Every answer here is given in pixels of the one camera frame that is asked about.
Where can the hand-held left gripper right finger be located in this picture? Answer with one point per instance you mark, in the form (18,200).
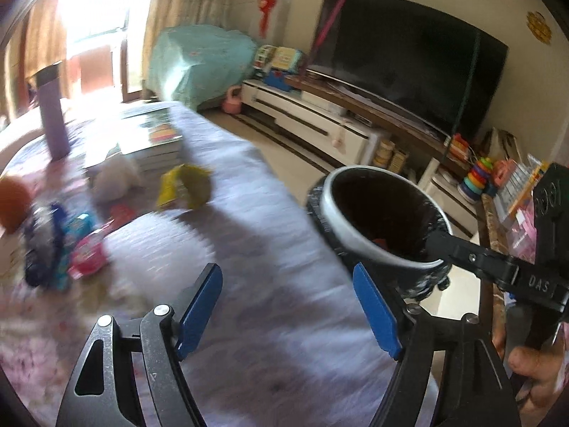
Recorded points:
(375,311)

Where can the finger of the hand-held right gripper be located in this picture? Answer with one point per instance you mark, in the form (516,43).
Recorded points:
(475,260)

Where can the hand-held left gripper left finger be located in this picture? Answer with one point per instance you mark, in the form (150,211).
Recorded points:
(200,307)

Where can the white rimmed trash bin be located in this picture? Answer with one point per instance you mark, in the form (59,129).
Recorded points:
(351,227)

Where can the pink cheese stick packet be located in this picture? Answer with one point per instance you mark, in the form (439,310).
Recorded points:
(91,255)

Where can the yellow snack wrapper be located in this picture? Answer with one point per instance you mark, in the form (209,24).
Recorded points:
(184,187)

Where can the blue cheese stick packet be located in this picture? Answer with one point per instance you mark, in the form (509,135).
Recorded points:
(75,235)

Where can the white plastic bag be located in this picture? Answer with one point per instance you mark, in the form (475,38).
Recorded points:
(118,178)

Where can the person's right hand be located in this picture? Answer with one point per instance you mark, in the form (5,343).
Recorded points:
(533,369)

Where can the clear plastic storage box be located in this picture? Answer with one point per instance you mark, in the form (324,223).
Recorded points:
(522,189)

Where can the pink plastic toy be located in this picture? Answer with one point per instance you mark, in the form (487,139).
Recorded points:
(506,172)

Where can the beige bag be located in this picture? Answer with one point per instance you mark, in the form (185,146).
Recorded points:
(500,144)

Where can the red and yellow toy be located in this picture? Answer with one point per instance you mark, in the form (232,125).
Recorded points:
(460,146)

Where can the wooden abacus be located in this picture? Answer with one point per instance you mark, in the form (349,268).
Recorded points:
(399,161)

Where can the yellow stacked jars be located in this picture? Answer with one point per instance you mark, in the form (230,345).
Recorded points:
(383,153)

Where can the dark blue snack wrapper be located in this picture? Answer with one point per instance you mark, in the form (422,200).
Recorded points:
(42,244)

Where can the stack of picture books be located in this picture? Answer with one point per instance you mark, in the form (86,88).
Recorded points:
(151,138)

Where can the pink toy kettlebell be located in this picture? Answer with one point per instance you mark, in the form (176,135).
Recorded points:
(233,104)

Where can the white TV cabinet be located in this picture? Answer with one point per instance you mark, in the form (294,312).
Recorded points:
(311,115)

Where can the orange fruit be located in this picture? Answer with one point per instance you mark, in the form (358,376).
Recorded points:
(13,204)

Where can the black television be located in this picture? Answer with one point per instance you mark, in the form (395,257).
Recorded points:
(400,58)

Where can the blue toy base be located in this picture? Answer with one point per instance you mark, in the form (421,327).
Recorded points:
(278,80)

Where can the purple thermos bottle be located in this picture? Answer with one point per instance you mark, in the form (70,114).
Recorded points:
(54,115)

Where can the teal covered furniture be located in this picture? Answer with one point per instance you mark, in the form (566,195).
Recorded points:
(200,64)

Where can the white wheel toy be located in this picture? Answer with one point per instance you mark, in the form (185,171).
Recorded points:
(262,58)

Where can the pink rod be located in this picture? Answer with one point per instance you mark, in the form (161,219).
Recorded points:
(326,31)

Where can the golden wall decal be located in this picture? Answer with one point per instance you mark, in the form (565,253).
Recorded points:
(539,27)

